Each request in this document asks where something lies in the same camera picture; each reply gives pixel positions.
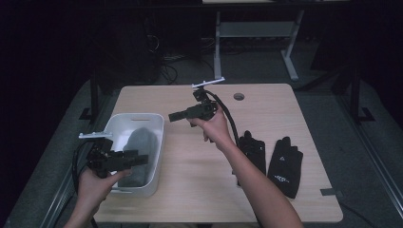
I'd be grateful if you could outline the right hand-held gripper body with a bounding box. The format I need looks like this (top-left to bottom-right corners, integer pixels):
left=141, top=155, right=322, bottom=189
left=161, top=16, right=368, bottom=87
left=188, top=76, right=226, bottom=122

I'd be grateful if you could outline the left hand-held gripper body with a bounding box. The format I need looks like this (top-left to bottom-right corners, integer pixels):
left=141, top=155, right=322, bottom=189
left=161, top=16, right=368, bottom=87
left=78, top=131, right=127, bottom=179

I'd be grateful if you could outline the grey mitten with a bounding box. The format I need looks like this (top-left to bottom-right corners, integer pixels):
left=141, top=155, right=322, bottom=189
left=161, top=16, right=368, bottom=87
left=117, top=126, right=160, bottom=188

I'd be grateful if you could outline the white plastic bin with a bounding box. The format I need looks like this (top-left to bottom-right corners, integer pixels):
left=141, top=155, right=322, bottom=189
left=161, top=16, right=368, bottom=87
left=101, top=112, right=165, bottom=198

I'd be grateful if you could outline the plain black glove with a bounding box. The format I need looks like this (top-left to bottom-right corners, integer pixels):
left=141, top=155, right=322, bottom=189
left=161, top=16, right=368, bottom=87
left=232, top=129, right=267, bottom=188

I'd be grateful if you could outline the black glove with white print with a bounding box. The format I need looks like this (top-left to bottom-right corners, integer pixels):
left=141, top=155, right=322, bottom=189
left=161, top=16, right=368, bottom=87
left=266, top=136, right=304, bottom=200

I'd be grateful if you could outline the person's right hand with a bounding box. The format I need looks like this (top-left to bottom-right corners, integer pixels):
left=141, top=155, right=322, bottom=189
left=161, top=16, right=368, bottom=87
left=188, top=107, right=236, bottom=151

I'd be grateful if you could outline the person's left hand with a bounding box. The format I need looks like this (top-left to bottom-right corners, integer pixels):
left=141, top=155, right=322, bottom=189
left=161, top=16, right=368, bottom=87
left=77, top=168, right=133, bottom=208

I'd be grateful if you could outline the grey tape piece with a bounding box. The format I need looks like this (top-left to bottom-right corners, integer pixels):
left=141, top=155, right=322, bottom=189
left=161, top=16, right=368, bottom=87
left=319, top=187, right=344, bottom=198

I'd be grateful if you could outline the right hand-held gripper black cable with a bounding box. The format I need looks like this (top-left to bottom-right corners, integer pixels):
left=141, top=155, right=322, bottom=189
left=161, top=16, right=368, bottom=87
left=204, top=89, right=241, bottom=146

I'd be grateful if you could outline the hand-held gripper black cable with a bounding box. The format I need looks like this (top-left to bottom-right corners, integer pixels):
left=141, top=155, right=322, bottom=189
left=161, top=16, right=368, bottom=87
left=71, top=139, right=99, bottom=228
left=204, top=89, right=241, bottom=146

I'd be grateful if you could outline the left hand-held gripper black cable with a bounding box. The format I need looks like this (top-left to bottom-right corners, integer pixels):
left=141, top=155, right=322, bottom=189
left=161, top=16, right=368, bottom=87
left=71, top=139, right=99, bottom=228

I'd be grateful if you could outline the tangle of black floor cables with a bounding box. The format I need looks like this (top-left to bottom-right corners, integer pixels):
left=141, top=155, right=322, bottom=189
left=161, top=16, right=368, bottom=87
left=156, top=51, right=217, bottom=86

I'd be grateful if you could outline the grey metal floor rail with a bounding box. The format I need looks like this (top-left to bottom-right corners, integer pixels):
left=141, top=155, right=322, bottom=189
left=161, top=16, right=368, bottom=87
left=39, top=94, right=112, bottom=228
left=336, top=94, right=403, bottom=210

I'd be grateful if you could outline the black metal stand post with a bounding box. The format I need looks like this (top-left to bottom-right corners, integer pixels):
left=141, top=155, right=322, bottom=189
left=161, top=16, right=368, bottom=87
left=79, top=69, right=101, bottom=123
left=349, top=63, right=375, bottom=124

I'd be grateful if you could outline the grey metal desk frame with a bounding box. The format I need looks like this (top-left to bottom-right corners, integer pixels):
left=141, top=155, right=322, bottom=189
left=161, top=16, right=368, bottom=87
left=213, top=9, right=305, bottom=83

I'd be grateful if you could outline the thin black floor cable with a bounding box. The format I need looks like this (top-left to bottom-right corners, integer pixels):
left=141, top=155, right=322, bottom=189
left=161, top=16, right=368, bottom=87
left=340, top=202, right=374, bottom=228

